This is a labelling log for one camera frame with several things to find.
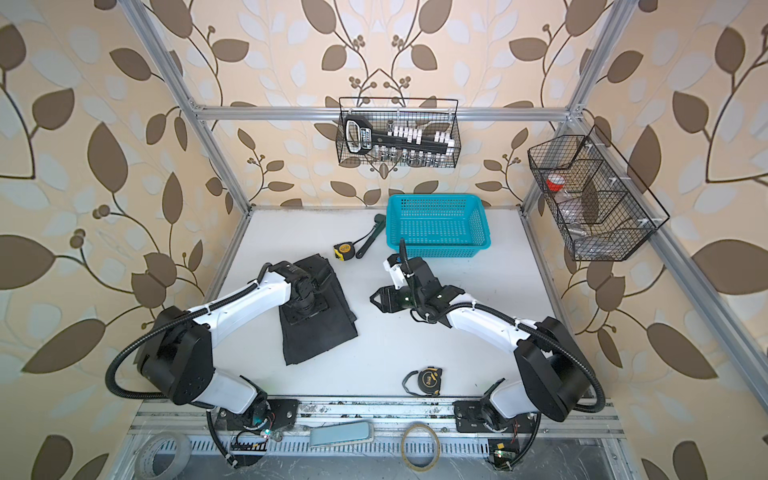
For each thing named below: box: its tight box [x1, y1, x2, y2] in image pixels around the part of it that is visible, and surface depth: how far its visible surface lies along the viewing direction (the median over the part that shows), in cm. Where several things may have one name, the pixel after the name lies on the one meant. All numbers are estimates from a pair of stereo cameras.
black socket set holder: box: [344, 116, 455, 163], surface depth 86 cm
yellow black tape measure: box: [333, 241, 355, 261], surface depth 107 cm
